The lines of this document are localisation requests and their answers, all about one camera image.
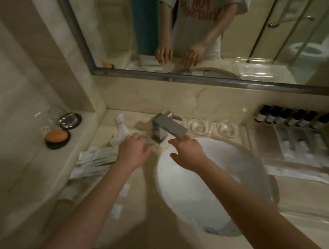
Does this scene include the orange soap with cord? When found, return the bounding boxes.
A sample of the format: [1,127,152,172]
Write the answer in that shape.
[41,125,69,144]

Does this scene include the round black coaster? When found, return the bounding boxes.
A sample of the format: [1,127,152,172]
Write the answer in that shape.
[56,111,83,131]

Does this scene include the clear drinking glass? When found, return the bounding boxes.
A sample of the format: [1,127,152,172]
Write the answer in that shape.
[42,105,79,130]

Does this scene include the person's right forearm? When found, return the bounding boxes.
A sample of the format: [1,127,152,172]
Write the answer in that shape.
[195,159,329,249]

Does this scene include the pile of white amenity packets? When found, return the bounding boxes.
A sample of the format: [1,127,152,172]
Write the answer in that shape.
[62,109,157,221]

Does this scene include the white toothpaste tube packet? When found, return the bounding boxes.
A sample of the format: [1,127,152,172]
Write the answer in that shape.
[263,164,329,185]

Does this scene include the clear glass dish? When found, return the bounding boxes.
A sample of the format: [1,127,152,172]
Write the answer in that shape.
[215,119,240,139]
[186,118,212,137]

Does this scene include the person's left hand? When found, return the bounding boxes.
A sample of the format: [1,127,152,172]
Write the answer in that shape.
[116,133,153,174]

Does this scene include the metal framed wall mirror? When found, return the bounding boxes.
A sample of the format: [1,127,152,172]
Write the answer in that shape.
[41,0,329,96]

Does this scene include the round black soap dish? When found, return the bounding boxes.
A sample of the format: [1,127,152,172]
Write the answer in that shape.
[45,128,72,152]

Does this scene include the person's right hand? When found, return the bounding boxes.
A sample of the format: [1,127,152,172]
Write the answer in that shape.
[165,134,213,174]

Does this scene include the person's left forearm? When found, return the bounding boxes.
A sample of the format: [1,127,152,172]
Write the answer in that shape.
[42,157,140,249]

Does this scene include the chrome faucet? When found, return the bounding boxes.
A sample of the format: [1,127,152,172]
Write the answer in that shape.
[149,109,190,146]

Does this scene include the white sink basin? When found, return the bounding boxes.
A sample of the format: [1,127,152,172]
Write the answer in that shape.
[151,133,283,241]

